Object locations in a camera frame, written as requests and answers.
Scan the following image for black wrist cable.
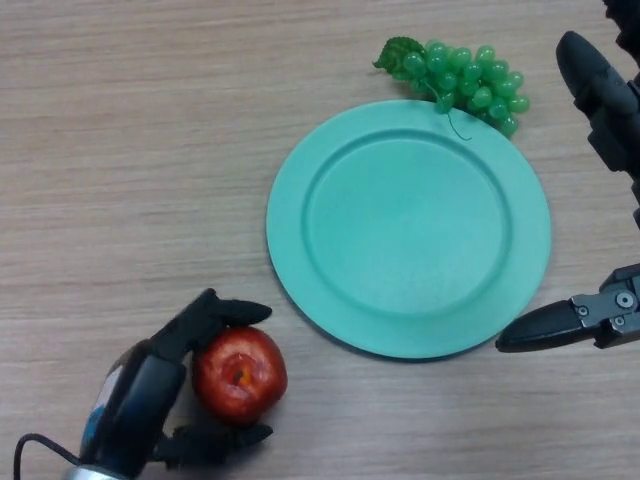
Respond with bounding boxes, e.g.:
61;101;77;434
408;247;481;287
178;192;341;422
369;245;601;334
13;432;84;480

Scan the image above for green grape bunch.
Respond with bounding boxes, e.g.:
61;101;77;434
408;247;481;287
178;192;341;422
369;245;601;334
372;37;531;141

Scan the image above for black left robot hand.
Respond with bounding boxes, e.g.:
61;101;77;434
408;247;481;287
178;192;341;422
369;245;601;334
79;288;275;474

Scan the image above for green round plate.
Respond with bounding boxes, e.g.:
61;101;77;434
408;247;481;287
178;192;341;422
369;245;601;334
265;98;553;361

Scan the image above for red apple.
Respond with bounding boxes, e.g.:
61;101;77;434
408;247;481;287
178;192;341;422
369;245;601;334
192;325;289;427

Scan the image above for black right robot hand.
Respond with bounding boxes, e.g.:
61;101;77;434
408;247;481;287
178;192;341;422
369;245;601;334
494;0;640;354

